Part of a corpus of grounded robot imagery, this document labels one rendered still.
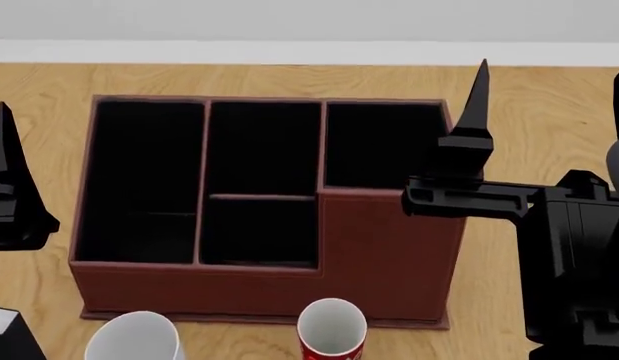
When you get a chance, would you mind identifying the brown leather desk caddy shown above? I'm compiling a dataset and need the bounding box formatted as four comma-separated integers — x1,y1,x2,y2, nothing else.
68,94,468,332

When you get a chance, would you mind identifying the red mug white inside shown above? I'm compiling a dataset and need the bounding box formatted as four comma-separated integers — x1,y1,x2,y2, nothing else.
296,297,369,360

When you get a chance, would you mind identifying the white ceramic mug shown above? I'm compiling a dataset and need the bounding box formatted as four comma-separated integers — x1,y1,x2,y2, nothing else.
84,309,187,360

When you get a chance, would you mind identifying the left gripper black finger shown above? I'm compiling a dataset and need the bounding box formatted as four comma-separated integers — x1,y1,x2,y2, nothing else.
0,100,61,252

